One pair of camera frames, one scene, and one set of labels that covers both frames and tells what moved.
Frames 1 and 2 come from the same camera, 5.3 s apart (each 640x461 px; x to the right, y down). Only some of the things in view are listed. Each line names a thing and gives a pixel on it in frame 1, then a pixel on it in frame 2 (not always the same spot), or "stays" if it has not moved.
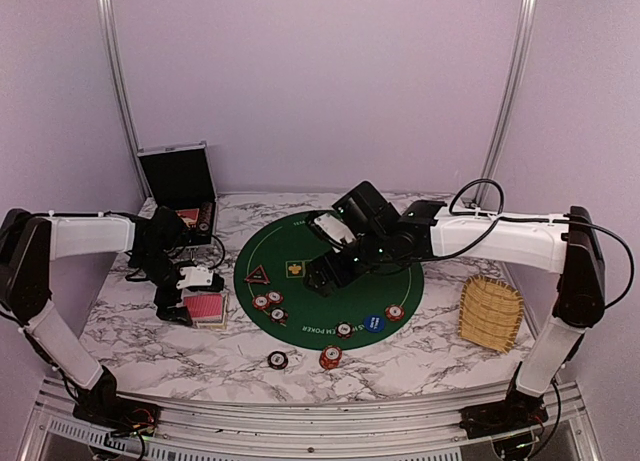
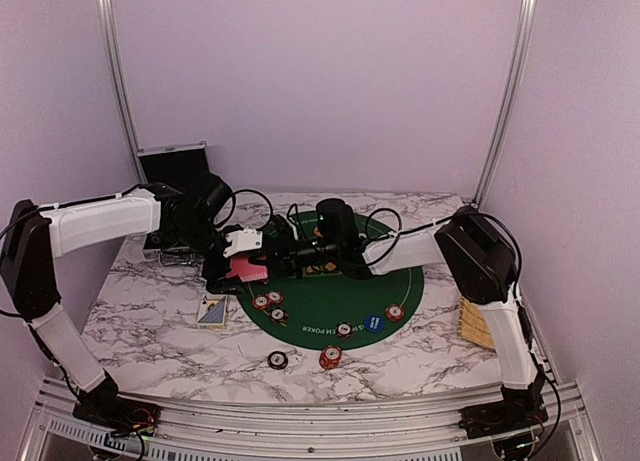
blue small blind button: (374, 323) stays
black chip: (344, 329) stays
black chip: (279, 315) stays
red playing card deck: (205, 308) -> (242, 268)
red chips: (395, 313) stays
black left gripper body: (154, 268) -> (195, 238)
